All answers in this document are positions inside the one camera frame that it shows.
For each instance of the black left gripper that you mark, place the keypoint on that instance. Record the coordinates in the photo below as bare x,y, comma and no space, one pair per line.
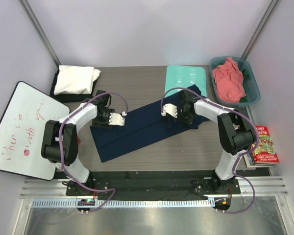
95,123

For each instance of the teal instruction mat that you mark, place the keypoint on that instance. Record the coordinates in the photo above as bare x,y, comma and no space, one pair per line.
186,76

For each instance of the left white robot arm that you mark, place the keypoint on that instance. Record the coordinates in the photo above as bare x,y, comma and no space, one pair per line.
60,138

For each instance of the folded black t shirt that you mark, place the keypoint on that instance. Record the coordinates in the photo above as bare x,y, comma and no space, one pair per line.
68,98

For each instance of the book under red book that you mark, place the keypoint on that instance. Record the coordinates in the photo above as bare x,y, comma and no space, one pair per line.
250,164

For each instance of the green t shirt in bin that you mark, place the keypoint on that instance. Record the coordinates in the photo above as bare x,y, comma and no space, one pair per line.
246,87

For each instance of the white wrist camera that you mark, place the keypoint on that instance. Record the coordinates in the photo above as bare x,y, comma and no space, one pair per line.
169,109
116,119

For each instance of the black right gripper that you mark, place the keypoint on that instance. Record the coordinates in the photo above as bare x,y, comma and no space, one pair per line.
188,121

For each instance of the perforated white cable duct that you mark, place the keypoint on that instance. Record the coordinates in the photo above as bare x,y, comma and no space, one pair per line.
88,203

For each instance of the red storey house book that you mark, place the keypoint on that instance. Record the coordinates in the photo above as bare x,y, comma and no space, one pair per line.
265,152

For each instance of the folded white t shirt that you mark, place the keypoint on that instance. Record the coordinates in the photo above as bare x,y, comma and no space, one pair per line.
75,80

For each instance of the pink crumpled t shirt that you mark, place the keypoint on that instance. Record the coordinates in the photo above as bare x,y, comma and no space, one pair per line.
229,81

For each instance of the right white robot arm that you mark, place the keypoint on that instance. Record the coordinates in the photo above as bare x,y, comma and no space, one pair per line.
237,133

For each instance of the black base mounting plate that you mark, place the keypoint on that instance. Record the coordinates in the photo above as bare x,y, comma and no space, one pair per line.
159,185

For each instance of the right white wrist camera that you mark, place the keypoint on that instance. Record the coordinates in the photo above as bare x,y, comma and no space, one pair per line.
169,109

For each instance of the navy blue t shirt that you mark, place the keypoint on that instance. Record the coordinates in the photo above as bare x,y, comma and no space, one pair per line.
143,126

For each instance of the teal plastic bin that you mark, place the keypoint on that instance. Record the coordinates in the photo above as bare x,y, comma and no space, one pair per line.
242,64

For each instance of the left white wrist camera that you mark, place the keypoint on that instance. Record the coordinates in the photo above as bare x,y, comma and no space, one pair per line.
116,119

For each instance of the white dry-erase board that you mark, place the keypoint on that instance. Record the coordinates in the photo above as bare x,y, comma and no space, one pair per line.
21,131

